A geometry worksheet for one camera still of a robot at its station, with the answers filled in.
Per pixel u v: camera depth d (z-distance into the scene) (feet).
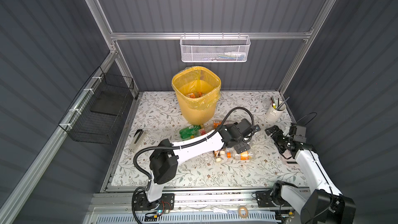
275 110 3.17
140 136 3.07
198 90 3.54
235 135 1.95
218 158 2.83
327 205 1.29
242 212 2.32
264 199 2.42
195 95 3.35
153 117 3.46
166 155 1.65
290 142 2.03
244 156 2.71
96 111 2.39
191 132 3.15
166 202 2.38
